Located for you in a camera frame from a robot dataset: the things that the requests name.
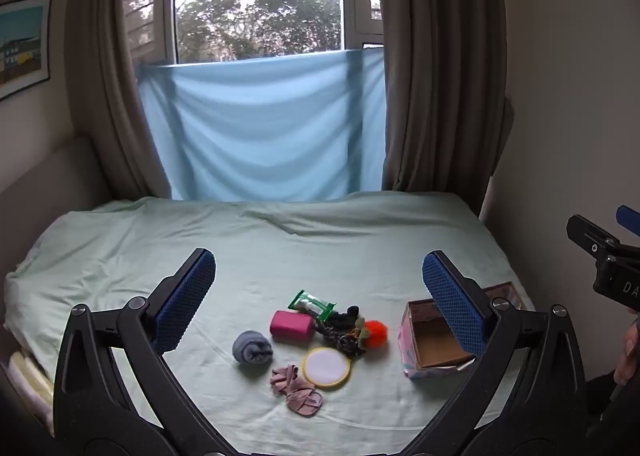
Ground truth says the person's right forearm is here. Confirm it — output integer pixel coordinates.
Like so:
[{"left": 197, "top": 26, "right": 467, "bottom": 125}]
[{"left": 586, "top": 371, "right": 640, "bottom": 456}]

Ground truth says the orange pompom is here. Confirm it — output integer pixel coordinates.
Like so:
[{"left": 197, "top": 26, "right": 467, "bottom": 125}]
[{"left": 361, "top": 319, "right": 391, "bottom": 350}]

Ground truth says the pink sandal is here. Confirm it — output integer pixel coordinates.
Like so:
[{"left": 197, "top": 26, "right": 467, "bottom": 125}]
[{"left": 270, "top": 364, "right": 324, "bottom": 420}]

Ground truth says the round yellow rimmed pad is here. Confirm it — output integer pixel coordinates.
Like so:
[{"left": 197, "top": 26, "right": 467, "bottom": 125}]
[{"left": 302, "top": 346, "right": 352, "bottom": 391}]

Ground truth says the blue grey sock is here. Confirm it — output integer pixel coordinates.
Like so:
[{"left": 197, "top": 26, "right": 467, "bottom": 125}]
[{"left": 232, "top": 330, "right": 275, "bottom": 367}]

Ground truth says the framed wall picture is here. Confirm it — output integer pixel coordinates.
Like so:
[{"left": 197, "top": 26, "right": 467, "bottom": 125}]
[{"left": 0, "top": 0, "right": 53, "bottom": 102}]

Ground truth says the green wet wipes packet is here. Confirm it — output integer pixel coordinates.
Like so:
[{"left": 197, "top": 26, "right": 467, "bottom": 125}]
[{"left": 288, "top": 289, "right": 337, "bottom": 323}]

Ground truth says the light blue hanging cloth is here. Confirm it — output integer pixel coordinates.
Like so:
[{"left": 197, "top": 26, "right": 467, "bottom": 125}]
[{"left": 136, "top": 49, "right": 389, "bottom": 202}]

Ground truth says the black sock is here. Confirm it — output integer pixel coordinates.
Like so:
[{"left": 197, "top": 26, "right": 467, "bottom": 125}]
[{"left": 327, "top": 305, "right": 362, "bottom": 333}]

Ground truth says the person's right hand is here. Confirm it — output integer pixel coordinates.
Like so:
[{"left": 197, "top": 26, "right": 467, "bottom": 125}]
[{"left": 614, "top": 315, "right": 640, "bottom": 387}]

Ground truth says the beige padded headboard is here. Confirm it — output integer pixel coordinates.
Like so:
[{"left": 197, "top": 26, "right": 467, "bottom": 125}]
[{"left": 0, "top": 136, "right": 114, "bottom": 282}]

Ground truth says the pink patterned cardboard box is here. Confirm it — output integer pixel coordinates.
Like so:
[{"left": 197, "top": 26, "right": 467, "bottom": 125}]
[{"left": 398, "top": 281, "right": 526, "bottom": 381}]

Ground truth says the stack of folded linens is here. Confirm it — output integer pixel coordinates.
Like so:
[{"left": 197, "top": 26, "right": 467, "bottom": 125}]
[{"left": 7, "top": 348, "right": 55, "bottom": 437}]

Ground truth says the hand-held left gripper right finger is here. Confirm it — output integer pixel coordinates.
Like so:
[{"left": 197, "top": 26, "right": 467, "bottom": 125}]
[{"left": 404, "top": 250, "right": 588, "bottom": 456}]

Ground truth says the mint green bed sheet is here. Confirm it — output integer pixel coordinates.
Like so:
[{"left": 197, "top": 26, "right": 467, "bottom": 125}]
[{"left": 4, "top": 190, "right": 537, "bottom": 456}]

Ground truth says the dark braided rope toy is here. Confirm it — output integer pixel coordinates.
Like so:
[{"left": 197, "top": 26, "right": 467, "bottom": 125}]
[{"left": 314, "top": 321, "right": 368, "bottom": 363}]

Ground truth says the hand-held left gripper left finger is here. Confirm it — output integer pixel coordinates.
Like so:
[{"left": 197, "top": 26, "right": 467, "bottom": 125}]
[{"left": 52, "top": 248, "right": 227, "bottom": 456}]

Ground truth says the beige curtain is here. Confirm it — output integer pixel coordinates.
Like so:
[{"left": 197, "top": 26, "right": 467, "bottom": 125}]
[
  {"left": 379, "top": 0, "right": 516, "bottom": 223},
  {"left": 65, "top": 0, "right": 174, "bottom": 200}
]

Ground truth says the pink rectangular case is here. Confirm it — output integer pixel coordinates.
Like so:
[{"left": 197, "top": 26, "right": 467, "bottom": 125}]
[{"left": 270, "top": 310, "right": 315, "bottom": 343}]

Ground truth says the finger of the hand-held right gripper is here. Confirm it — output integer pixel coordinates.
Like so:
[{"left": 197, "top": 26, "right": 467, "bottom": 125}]
[
  {"left": 566, "top": 213, "right": 624, "bottom": 265},
  {"left": 616, "top": 205, "right": 640, "bottom": 239}
]

